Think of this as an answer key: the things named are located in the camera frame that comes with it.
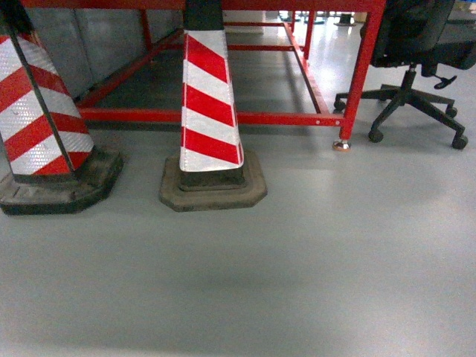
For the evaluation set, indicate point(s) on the red white traffic cone left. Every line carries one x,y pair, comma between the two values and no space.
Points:
55,167

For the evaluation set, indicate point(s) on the red metal table frame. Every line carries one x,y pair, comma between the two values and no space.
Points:
258,100

